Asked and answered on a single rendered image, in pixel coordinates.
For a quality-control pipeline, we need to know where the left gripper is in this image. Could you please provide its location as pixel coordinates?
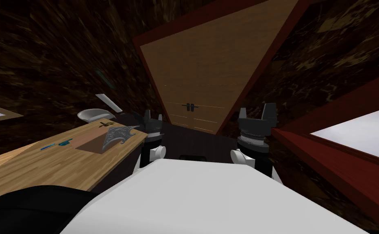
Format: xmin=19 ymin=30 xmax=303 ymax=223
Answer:
xmin=142 ymin=109 xmax=163 ymax=136

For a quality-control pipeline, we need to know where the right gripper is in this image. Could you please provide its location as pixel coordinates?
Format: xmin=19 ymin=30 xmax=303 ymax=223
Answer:
xmin=237 ymin=103 xmax=279 ymax=134

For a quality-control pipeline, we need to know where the grey bat-shaped object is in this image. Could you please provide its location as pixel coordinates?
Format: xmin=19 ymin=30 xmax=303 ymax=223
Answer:
xmin=101 ymin=125 xmax=141 ymax=154

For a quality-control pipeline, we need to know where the white flat panel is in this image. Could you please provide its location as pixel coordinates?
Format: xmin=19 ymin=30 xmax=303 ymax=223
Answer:
xmin=95 ymin=93 xmax=124 ymax=114

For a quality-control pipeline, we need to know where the white rounded chair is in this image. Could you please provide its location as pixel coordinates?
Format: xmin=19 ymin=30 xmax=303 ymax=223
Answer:
xmin=77 ymin=108 xmax=116 ymax=124

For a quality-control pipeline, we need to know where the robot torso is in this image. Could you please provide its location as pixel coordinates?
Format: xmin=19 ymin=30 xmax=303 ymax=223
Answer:
xmin=59 ymin=155 xmax=370 ymax=234

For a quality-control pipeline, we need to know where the red-framed window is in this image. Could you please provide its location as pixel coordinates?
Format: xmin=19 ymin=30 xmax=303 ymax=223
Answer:
xmin=271 ymin=69 xmax=379 ymax=233

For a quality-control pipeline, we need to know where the light wooden desk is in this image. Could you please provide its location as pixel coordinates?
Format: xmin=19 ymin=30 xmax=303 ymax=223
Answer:
xmin=0 ymin=118 xmax=148 ymax=206

